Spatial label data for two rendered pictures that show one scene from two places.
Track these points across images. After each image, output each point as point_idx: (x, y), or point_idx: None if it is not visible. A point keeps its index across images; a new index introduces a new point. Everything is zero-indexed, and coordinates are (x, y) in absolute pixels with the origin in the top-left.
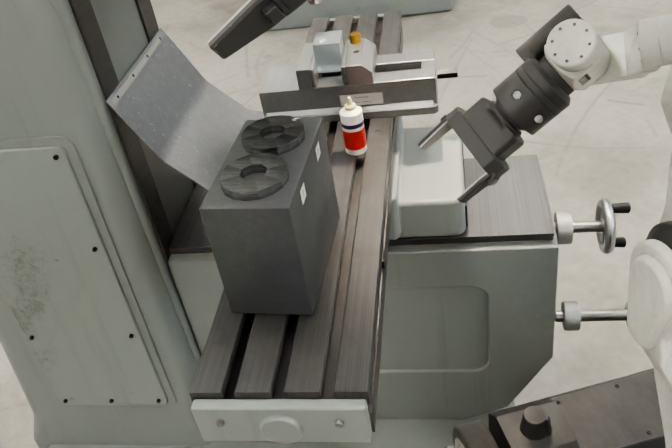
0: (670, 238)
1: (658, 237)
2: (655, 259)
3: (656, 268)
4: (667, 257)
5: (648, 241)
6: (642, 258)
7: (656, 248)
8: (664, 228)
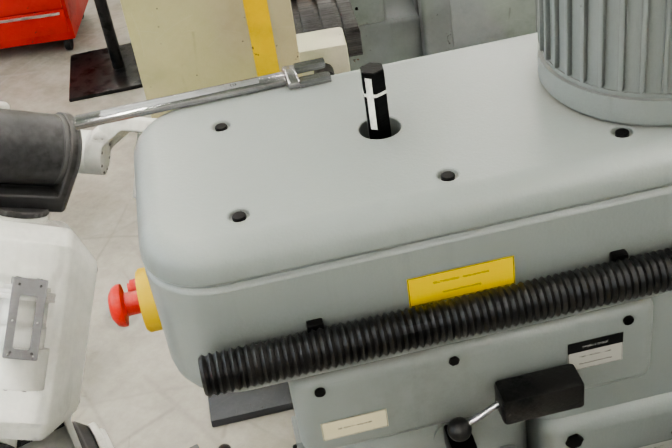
0: (89, 437)
1: (96, 446)
2: (103, 436)
3: (104, 431)
4: (96, 426)
5: (103, 443)
6: (110, 443)
7: (100, 433)
8: (90, 447)
